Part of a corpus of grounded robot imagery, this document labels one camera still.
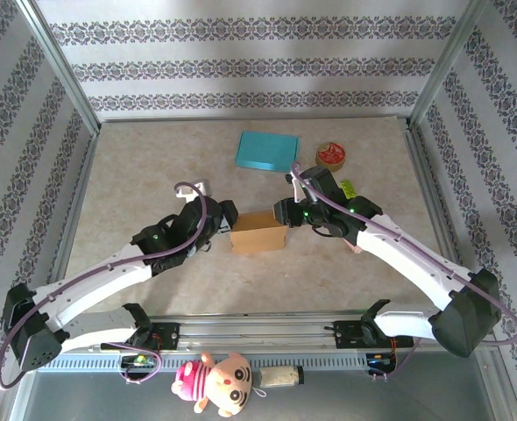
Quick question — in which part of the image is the jar of white grains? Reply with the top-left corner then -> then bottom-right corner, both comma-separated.
257,364 -> 306,389

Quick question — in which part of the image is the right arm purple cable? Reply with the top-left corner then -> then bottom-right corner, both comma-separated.
289,161 -> 517,382

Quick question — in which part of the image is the thin aluminium frame rail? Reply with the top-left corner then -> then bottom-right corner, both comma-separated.
98,114 -> 413,125

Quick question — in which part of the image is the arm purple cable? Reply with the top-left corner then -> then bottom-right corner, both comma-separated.
289,161 -> 517,382
0,182 -> 209,391

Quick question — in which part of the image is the wide aluminium frame rail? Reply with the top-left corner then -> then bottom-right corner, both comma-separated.
19,311 -> 499,354

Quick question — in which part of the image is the plush doll with pink toy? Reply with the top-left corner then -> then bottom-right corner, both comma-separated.
171,350 -> 268,418

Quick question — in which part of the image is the blue paper box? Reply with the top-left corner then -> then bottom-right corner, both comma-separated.
234,130 -> 300,173

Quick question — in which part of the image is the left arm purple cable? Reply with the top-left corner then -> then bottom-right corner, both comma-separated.
0,182 -> 209,391

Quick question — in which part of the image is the aluminium frame post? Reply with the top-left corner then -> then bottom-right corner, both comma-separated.
408,0 -> 491,131
15,0 -> 102,136

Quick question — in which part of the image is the brown cardboard box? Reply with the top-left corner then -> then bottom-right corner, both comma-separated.
229,210 -> 288,255

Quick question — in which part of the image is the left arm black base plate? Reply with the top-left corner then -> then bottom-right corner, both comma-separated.
100,322 -> 181,352

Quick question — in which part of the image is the round red gold tin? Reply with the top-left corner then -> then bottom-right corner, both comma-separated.
315,141 -> 347,170

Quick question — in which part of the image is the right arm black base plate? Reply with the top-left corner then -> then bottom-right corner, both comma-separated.
333,319 -> 415,351

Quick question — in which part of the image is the grey slotted cable duct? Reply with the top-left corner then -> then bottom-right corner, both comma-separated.
34,353 -> 402,374

